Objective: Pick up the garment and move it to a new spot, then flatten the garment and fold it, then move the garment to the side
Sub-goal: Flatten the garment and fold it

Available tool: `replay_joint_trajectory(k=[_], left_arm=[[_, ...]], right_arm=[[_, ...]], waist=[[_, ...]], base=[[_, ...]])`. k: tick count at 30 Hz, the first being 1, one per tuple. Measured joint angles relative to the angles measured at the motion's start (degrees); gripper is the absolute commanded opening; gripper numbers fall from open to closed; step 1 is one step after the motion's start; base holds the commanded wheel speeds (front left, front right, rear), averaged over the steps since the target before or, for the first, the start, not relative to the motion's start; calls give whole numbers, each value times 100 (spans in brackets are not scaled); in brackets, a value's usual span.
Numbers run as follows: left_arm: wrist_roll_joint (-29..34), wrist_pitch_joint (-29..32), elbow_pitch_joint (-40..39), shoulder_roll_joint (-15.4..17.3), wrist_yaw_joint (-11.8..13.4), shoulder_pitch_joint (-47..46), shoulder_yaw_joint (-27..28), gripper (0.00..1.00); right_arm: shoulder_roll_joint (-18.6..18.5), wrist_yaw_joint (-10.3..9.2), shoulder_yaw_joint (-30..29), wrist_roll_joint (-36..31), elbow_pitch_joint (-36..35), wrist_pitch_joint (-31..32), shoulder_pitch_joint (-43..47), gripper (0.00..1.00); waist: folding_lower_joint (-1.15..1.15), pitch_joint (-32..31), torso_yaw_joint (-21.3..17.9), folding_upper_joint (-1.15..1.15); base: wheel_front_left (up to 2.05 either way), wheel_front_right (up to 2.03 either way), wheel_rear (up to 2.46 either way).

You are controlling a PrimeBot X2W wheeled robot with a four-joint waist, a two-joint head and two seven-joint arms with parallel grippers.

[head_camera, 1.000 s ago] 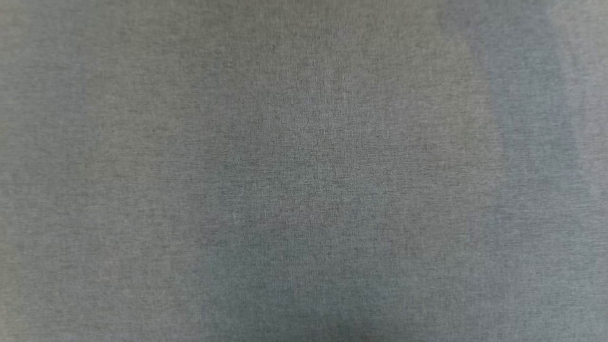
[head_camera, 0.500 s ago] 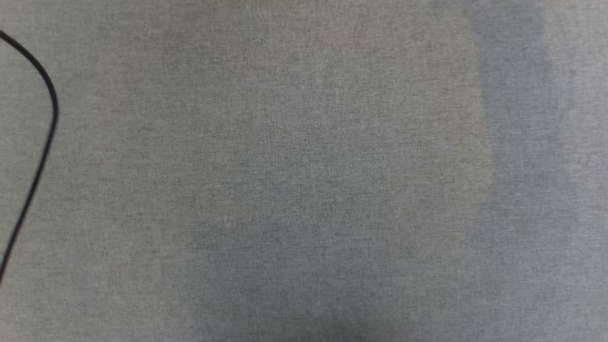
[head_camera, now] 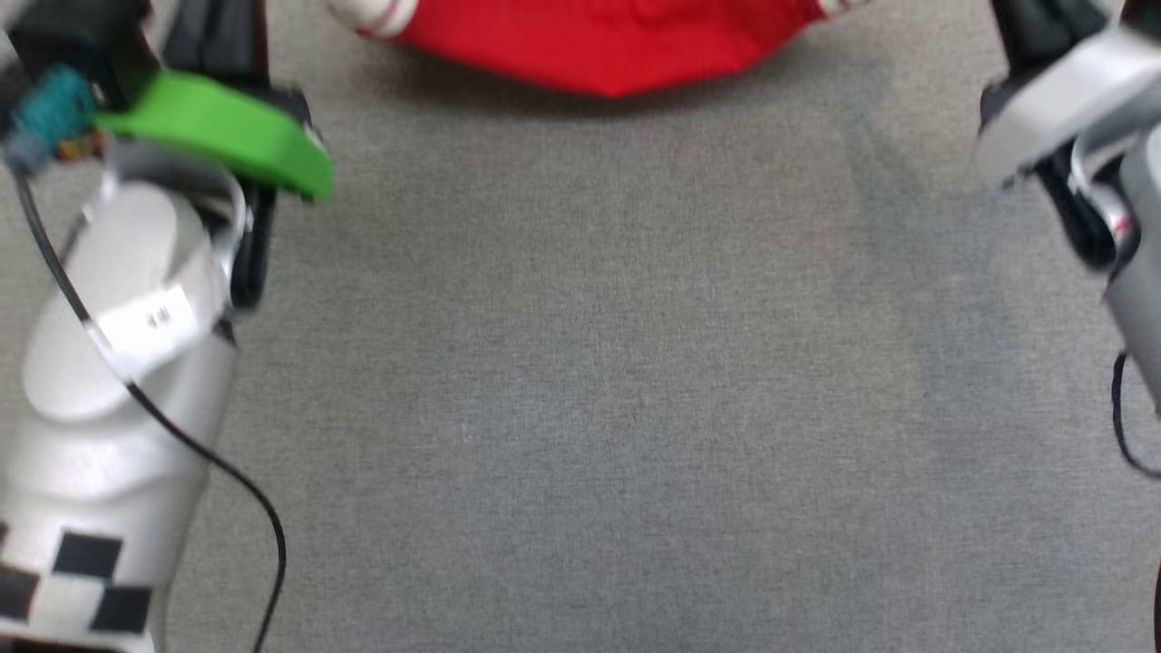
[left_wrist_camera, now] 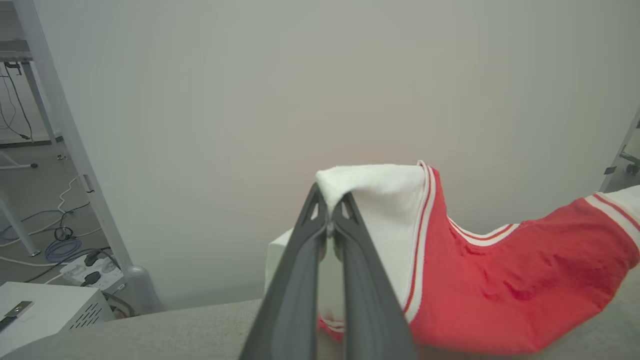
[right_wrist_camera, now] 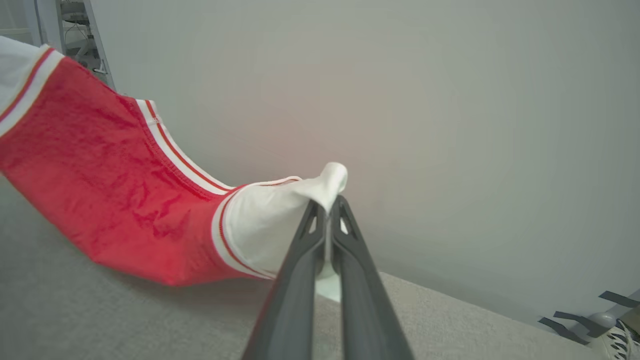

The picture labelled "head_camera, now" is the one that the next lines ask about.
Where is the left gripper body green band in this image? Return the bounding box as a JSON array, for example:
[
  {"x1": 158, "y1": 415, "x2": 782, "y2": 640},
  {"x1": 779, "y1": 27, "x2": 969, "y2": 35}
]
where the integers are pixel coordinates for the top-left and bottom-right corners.
[{"x1": 91, "y1": 0, "x2": 337, "y2": 202}]

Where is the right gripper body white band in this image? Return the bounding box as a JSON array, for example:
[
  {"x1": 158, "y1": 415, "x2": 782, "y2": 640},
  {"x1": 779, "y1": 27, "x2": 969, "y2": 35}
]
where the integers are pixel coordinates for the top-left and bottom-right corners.
[{"x1": 975, "y1": 0, "x2": 1161, "y2": 189}]

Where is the red jersey with white sleeves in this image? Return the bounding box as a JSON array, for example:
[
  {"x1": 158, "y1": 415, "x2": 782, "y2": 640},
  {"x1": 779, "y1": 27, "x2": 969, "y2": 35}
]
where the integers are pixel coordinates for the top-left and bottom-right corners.
[{"x1": 325, "y1": 0, "x2": 872, "y2": 98}]

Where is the teal camera cable connector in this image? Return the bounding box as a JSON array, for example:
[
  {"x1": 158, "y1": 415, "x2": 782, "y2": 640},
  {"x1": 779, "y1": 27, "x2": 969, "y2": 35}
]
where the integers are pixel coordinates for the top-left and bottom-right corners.
[{"x1": 5, "y1": 63, "x2": 99, "y2": 173}]

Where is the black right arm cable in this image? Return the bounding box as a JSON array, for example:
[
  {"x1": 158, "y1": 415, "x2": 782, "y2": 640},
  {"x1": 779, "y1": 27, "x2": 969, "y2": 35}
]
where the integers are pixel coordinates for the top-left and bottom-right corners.
[{"x1": 1111, "y1": 352, "x2": 1161, "y2": 482}]

